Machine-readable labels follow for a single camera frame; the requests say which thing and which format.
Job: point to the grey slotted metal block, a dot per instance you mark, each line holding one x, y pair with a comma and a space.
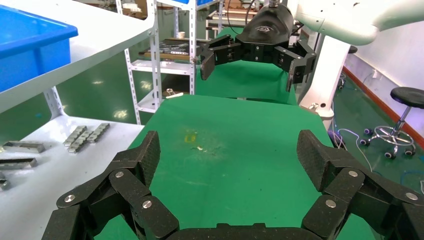
81, 142
75, 135
98, 132

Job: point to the white metal shelf rack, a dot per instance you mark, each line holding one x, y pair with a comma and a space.
99, 30

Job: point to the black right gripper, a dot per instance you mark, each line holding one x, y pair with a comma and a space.
268, 30

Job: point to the blue plastic bin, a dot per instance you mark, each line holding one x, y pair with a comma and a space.
30, 56

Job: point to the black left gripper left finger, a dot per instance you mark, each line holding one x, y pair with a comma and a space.
126, 185

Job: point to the black round wheeled stool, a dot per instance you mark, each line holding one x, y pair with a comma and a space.
409, 96

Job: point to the grey metal rail bar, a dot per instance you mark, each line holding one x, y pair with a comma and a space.
24, 146
18, 163

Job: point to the white background shelving rack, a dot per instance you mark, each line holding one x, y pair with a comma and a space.
165, 67

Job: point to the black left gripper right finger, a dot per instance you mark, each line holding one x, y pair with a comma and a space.
351, 185

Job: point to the small white cup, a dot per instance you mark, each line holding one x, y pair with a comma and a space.
181, 35

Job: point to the green table cloth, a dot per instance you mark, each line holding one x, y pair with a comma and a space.
232, 165

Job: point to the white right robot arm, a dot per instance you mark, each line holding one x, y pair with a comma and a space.
348, 20

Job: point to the white robot body column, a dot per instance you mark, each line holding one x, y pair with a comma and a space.
328, 73

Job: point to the green covered background table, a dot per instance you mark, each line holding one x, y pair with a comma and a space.
245, 79

